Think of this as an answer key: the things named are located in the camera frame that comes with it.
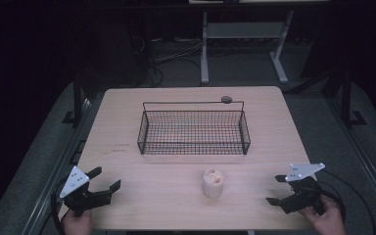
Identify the black upright post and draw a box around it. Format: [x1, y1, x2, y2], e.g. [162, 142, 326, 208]
[72, 71, 83, 127]

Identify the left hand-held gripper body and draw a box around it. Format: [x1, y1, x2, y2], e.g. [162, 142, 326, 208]
[59, 165, 113, 218]

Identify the person's left hand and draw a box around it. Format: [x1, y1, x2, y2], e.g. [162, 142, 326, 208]
[62, 210, 94, 235]

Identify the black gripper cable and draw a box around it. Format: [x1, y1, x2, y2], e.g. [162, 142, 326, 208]
[317, 169, 376, 235]
[50, 177, 71, 235]

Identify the bundle of floor cables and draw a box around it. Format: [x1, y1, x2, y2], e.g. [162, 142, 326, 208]
[136, 34, 208, 88]

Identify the black wire basket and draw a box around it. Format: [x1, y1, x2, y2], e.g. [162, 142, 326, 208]
[136, 100, 252, 156]

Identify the white metal stand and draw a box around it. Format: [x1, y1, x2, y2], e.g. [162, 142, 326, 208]
[200, 9, 296, 85]

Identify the person's right hand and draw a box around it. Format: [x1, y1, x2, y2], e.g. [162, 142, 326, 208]
[298, 195, 348, 235]

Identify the aluminium frame rail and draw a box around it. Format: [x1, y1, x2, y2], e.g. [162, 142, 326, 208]
[326, 97, 376, 227]
[21, 97, 94, 235]

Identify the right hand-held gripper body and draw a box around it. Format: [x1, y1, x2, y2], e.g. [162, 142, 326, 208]
[278, 163, 326, 216]

